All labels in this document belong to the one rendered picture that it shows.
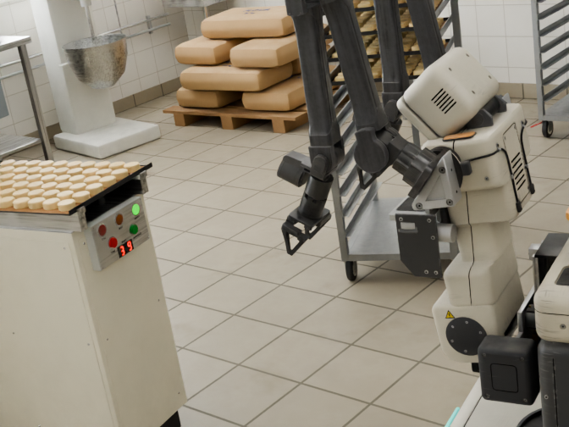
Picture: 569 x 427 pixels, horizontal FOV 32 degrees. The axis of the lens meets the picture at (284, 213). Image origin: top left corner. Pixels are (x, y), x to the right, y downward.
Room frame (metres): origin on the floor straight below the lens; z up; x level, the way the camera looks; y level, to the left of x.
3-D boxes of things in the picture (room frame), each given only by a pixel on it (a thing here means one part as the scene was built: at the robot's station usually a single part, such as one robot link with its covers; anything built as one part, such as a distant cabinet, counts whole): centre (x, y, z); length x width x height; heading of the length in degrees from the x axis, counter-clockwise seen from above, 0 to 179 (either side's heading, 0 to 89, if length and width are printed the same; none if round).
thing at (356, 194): (4.07, -0.35, 0.33); 0.64 x 0.03 x 0.03; 160
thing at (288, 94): (6.68, -0.21, 0.19); 0.72 x 0.42 x 0.15; 141
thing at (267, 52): (6.67, -0.17, 0.49); 0.72 x 0.42 x 0.15; 142
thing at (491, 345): (2.14, -0.45, 0.55); 0.28 x 0.27 x 0.25; 149
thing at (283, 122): (6.87, 0.02, 0.06); 1.20 x 0.80 x 0.11; 49
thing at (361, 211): (4.07, -0.35, 0.24); 0.64 x 0.03 x 0.03; 160
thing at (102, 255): (2.77, 0.50, 0.77); 0.24 x 0.04 x 0.14; 147
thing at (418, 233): (2.26, -0.37, 0.87); 0.28 x 0.16 x 0.22; 149
